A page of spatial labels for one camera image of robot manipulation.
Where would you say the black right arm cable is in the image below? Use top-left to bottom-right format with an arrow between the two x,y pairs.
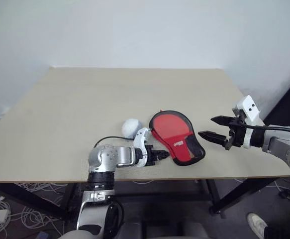
238,120 -> 290,136

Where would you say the white floor cable tangle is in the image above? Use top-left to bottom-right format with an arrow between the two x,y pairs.
0,181 -> 70,239

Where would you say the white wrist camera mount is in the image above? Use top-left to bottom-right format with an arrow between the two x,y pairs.
133,127 -> 151,168
231,95 -> 265,150

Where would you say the dark trouser leg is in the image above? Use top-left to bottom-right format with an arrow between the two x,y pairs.
263,224 -> 290,239

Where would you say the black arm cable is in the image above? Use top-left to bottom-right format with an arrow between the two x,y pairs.
96,135 -> 135,149
238,120 -> 290,136

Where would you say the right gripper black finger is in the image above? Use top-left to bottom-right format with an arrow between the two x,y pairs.
210,115 -> 235,126
198,130 -> 229,147

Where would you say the red table tennis paddle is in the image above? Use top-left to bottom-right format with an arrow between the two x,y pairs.
151,113 -> 194,141

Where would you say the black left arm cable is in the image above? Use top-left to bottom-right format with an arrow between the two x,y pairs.
96,135 -> 135,149

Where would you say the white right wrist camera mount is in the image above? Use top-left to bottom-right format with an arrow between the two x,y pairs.
231,95 -> 265,150

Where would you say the white dimpled ball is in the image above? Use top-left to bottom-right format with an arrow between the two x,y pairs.
121,118 -> 144,140

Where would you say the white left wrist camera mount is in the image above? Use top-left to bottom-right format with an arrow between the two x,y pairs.
133,127 -> 151,168

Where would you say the black metal table frame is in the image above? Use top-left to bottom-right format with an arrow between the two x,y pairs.
0,177 -> 286,221

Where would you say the red black paddle case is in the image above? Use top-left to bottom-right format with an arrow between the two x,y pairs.
148,109 -> 206,166

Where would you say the white shoe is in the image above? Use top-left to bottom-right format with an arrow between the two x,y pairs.
247,213 -> 269,239

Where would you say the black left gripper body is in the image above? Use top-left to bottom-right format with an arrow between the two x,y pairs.
144,144 -> 160,167

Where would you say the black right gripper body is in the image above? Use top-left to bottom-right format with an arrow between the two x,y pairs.
224,117 -> 246,151

